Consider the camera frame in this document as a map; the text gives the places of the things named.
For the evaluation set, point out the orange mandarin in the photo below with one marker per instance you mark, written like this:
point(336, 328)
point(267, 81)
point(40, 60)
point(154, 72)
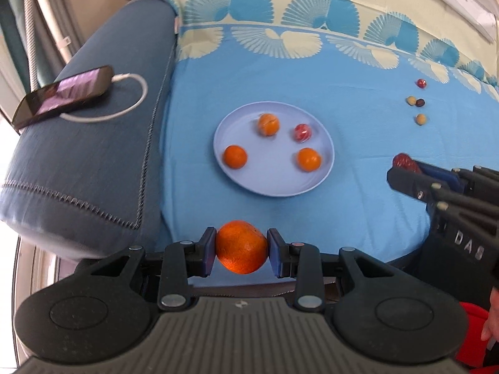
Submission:
point(309, 159)
point(234, 157)
point(241, 247)

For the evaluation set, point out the beige longan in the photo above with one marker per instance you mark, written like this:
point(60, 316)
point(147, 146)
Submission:
point(411, 101)
point(420, 119)

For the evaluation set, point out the black smartphone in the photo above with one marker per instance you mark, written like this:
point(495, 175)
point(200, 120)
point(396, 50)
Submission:
point(62, 93)

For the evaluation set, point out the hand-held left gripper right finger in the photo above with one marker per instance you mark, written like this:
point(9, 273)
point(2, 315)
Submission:
point(273, 253)

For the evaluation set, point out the blue fan-print bedsheet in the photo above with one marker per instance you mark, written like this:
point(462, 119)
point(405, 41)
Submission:
point(351, 85)

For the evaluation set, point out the light blue plastic plate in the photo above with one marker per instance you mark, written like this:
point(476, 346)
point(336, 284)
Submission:
point(269, 171)

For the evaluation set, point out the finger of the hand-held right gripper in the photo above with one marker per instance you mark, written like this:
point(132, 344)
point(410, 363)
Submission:
point(440, 173)
point(409, 183)

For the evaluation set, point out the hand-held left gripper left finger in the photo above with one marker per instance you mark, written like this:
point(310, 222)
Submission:
point(208, 253)

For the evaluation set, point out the red cherry tomato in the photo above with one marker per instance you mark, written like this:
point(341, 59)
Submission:
point(421, 83)

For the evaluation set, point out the person's right hand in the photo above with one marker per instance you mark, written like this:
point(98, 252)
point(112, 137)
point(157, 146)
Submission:
point(494, 319)

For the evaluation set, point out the white pole with clip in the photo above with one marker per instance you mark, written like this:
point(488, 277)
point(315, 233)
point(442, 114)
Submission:
point(52, 11)

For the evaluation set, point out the dark red round fruit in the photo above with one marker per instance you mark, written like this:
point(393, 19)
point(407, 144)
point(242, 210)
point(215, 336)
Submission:
point(420, 103)

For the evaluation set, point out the teal curtain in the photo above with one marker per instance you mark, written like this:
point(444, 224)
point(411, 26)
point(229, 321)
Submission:
point(11, 15)

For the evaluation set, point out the blue pillow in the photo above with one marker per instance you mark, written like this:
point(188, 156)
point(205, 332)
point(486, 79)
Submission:
point(89, 163)

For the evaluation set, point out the red cloth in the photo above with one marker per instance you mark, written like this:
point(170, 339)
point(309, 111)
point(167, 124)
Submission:
point(473, 331)

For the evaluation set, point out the white dotted strip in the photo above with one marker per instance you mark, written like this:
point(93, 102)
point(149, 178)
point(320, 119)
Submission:
point(30, 27)

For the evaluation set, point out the pale peeled-look tangerine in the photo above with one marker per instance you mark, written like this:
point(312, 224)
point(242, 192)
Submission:
point(268, 124)

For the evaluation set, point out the grey curtain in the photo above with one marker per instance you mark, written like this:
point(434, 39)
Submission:
point(74, 4)

